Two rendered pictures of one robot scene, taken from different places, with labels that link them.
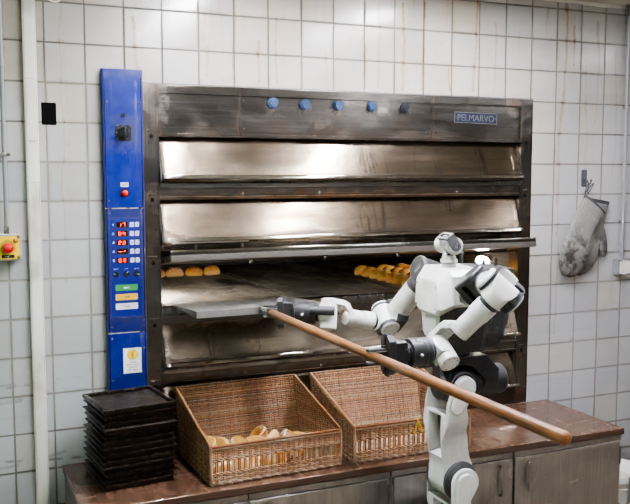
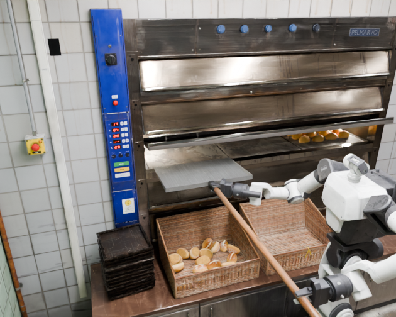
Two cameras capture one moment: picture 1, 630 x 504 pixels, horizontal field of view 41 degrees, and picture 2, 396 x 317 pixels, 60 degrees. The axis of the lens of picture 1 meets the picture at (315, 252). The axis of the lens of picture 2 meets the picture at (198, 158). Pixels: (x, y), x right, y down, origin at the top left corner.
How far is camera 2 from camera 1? 1.58 m
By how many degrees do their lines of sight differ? 19
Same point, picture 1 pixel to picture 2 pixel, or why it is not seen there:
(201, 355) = (172, 199)
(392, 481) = not seen: hidden behind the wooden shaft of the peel
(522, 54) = not seen: outside the picture
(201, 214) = (170, 112)
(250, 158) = (203, 71)
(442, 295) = (349, 209)
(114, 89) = (101, 26)
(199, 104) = (166, 33)
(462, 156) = (351, 60)
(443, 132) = (340, 44)
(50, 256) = (68, 146)
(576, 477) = not seen: outside the picture
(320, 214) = (251, 106)
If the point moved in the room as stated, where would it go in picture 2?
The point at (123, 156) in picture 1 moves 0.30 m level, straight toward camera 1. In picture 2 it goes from (112, 77) to (105, 87)
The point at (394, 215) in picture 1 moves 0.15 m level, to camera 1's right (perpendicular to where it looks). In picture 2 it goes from (300, 104) to (322, 104)
